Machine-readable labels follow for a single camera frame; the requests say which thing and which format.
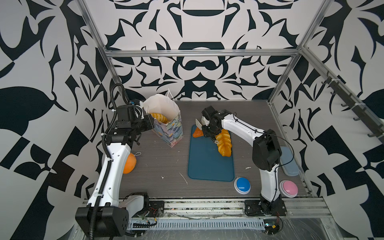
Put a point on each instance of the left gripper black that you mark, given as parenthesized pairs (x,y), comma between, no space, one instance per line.
(147,119)

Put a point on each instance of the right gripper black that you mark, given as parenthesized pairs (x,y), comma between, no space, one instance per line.
(206,134)

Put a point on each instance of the metal tongs white tips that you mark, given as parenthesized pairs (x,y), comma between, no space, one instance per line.
(199,126)

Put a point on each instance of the croissant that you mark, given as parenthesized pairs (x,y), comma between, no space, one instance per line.
(160,118)

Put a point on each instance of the floral paper bag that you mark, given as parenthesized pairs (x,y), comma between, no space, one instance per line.
(167,114)

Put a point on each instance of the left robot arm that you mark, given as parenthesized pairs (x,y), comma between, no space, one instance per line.
(104,215)

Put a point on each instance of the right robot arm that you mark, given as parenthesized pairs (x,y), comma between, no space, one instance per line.
(266,156)

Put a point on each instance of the orange triangular bread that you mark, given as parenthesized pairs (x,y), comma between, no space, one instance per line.
(198,133)

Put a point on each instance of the long braided bread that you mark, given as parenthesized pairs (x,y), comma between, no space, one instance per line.
(224,143)

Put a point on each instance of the orange fake fruit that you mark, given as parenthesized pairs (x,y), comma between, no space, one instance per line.
(130,164)

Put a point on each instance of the teal tray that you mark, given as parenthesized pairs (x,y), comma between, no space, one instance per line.
(206,163)

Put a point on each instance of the light blue push button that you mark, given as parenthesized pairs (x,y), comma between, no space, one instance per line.
(289,165)

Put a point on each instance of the pink push button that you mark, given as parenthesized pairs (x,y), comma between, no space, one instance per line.
(288,188)

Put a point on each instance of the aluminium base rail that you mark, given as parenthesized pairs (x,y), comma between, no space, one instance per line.
(223,214)

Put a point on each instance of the wall hook rack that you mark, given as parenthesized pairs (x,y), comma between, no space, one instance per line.
(361,110)

